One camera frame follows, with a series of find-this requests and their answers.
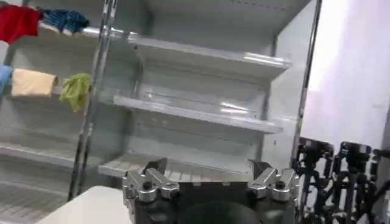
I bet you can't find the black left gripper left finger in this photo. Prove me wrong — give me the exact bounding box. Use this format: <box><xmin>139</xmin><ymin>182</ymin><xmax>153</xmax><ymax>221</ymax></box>
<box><xmin>121</xmin><ymin>158</ymin><xmax>180</xmax><ymax>203</ymax></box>

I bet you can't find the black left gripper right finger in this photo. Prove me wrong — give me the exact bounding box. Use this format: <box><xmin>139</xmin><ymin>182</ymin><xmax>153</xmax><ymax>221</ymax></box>
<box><xmin>248</xmin><ymin>159</ymin><xmax>301</xmax><ymax>202</ymax></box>

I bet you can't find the steel rack pole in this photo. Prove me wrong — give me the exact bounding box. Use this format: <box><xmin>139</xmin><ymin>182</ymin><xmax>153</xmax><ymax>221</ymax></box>
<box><xmin>66</xmin><ymin>0</ymin><xmax>119</xmax><ymax>202</ymax></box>

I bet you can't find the white open display shelf unit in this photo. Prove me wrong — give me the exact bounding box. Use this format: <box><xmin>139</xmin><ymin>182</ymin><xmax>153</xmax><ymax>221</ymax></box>
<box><xmin>97</xmin><ymin>0</ymin><xmax>322</xmax><ymax>184</ymax></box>

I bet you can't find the green cloth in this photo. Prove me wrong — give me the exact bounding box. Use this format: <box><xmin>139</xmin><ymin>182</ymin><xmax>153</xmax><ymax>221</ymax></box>
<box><xmin>58</xmin><ymin>72</ymin><xmax>93</xmax><ymax>113</ymax></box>

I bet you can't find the glass-sided shelf unit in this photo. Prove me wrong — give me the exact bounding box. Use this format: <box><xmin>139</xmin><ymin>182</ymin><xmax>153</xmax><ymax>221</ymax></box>
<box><xmin>0</xmin><ymin>0</ymin><xmax>147</xmax><ymax>224</ymax></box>

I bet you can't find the beige cloth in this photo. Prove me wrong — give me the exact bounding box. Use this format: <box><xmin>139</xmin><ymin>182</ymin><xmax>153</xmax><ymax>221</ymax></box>
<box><xmin>10</xmin><ymin>68</ymin><xmax>59</xmax><ymax>99</ymax></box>

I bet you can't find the light blue cloth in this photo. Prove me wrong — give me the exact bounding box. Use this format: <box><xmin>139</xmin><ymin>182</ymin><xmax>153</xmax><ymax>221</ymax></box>
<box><xmin>0</xmin><ymin>64</ymin><xmax>14</xmax><ymax>94</ymax></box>

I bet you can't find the dark blue cloth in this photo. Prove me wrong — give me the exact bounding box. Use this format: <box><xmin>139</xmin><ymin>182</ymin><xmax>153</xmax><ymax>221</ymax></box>
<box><xmin>38</xmin><ymin>8</ymin><xmax>91</xmax><ymax>34</ymax></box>

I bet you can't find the red cloth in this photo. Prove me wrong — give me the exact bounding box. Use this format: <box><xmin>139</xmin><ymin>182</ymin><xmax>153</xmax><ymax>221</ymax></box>
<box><xmin>0</xmin><ymin>4</ymin><xmax>44</xmax><ymax>45</ymax></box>

